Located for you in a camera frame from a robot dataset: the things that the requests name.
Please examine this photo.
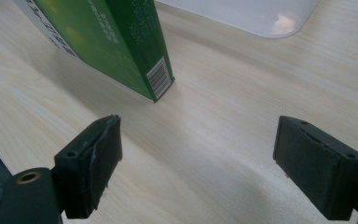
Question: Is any green carton box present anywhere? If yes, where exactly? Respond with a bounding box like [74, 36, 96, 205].
[13, 0, 175, 104]

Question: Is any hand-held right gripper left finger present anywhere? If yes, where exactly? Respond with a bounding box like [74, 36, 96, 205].
[53, 114, 124, 219]

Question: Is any white plastic tray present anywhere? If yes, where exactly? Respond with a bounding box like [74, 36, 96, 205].
[154, 0, 321, 39]

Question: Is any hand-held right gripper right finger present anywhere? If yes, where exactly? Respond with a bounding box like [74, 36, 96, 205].
[272, 115, 358, 222]

